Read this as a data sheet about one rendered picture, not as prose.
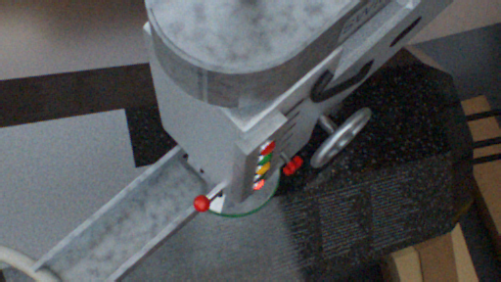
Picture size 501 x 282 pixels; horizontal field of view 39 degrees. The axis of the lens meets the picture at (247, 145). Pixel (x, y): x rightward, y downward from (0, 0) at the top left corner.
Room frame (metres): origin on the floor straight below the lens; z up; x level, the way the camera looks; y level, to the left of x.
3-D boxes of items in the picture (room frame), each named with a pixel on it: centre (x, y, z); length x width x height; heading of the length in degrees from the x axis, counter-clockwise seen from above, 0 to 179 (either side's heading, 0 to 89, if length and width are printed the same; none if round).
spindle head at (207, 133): (0.52, -0.03, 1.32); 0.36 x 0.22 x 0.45; 140
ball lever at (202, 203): (0.32, 0.05, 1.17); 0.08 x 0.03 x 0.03; 140
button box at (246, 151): (0.33, -0.02, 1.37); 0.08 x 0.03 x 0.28; 140
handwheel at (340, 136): (0.47, -0.14, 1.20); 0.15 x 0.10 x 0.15; 140
